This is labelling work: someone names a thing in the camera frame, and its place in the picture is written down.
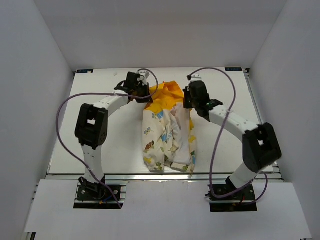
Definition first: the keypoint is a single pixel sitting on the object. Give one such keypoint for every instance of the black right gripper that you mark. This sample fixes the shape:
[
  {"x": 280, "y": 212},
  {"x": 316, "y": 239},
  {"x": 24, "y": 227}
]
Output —
[{"x": 186, "y": 104}]

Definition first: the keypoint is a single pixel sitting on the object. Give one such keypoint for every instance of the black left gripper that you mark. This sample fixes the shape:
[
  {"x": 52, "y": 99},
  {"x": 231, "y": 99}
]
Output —
[{"x": 145, "y": 88}]

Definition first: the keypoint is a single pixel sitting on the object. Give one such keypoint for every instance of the yellow cream printed child jacket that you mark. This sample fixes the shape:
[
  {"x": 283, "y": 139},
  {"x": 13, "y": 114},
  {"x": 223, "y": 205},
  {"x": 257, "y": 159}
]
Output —
[{"x": 168, "y": 136}]

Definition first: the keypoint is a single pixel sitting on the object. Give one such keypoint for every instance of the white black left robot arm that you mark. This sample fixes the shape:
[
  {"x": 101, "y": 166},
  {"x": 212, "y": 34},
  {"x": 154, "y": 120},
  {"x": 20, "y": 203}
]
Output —
[{"x": 91, "y": 128}]

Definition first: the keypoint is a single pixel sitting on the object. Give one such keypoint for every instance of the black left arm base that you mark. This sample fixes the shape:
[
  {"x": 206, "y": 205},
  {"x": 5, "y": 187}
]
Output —
[{"x": 94, "y": 196}]

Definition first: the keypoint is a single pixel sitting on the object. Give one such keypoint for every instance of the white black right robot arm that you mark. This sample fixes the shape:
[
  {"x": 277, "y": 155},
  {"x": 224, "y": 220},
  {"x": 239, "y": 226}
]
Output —
[{"x": 260, "y": 146}]

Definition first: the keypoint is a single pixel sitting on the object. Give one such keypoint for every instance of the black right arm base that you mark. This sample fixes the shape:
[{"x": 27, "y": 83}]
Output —
[{"x": 239, "y": 202}]

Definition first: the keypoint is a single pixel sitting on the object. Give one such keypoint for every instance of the blue label sticker right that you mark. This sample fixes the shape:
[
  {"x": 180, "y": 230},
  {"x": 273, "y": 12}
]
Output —
[{"x": 233, "y": 69}]

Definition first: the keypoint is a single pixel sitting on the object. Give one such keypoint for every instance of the blue label sticker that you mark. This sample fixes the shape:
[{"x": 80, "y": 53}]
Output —
[
  {"x": 84, "y": 71},
  {"x": 233, "y": 69}
]

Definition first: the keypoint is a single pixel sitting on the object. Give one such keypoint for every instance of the blue label sticker left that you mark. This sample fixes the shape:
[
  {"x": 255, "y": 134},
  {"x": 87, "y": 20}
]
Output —
[{"x": 84, "y": 71}]

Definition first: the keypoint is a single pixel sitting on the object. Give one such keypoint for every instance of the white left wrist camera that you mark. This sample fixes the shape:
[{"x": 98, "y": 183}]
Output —
[{"x": 143, "y": 77}]

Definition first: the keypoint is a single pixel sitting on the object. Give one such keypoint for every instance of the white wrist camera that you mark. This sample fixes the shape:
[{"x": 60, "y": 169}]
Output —
[
  {"x": 143, "y": 77},
  {"x": 194, "y": 78}
]

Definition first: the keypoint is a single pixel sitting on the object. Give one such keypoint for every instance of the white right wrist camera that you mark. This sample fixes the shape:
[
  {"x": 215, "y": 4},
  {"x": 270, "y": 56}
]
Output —
[{"x": 194, "y": 78}]

